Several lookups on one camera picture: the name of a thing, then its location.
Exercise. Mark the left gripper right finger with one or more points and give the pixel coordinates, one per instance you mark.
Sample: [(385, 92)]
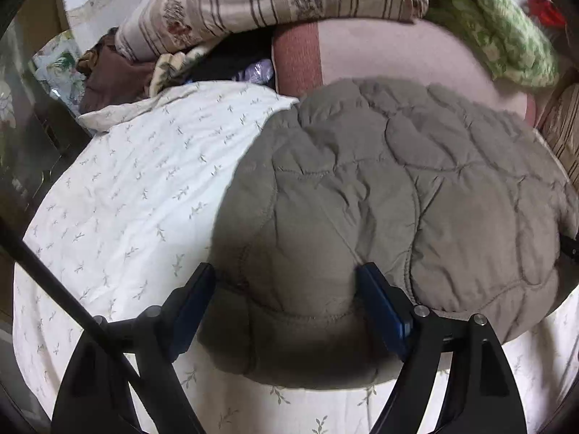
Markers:
[(481, 395)]

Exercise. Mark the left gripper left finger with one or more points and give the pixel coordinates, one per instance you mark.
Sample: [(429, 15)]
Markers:
[(136, 361)]

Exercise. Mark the olive quilted hooded jacket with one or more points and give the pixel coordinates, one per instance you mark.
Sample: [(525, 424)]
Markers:
[(460, 206)]

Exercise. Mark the white leaf-print duvet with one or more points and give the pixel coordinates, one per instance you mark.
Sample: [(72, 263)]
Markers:
[(132, 218)]

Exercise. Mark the green white patterned blanket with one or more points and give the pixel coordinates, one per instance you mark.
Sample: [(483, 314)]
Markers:
[(502, 37)]

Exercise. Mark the red cloth item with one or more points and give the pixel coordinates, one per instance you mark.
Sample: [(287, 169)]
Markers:
[(546, 13)]

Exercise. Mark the brown crumpled garment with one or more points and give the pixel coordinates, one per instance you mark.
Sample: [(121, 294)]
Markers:
[(111, 78)]

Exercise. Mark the pink bed blanket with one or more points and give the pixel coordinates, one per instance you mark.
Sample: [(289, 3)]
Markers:
[(313, 54)]

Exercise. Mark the cream leaf-print cloth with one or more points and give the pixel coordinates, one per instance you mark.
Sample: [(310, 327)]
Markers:
[(173, 69)]

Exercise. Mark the floral pillow by door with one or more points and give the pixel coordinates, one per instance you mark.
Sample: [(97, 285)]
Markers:
[(54, 66)]

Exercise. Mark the purple plastic bag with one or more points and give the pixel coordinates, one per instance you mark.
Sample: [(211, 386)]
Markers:
[(261, 73)]

